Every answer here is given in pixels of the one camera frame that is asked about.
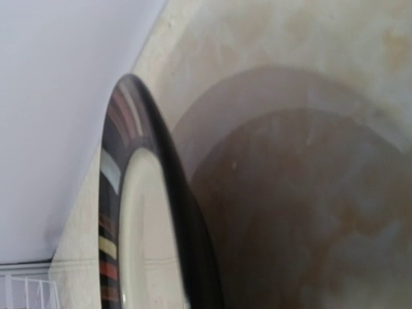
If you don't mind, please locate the black striped plate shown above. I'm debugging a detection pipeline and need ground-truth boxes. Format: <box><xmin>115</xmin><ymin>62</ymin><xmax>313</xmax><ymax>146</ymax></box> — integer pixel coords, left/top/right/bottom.
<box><xmin>98</xmin><ymin>73</ymin><xmax>225</xmax><ymax>308</ymax></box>

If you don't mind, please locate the white wire dish rack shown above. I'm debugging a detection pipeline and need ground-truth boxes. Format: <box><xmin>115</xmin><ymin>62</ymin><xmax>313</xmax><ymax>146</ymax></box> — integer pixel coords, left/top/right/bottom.
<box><xmin>1</xmin><ymin>274</ymin><xmax>61</xmax><ymax>309</ymax></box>

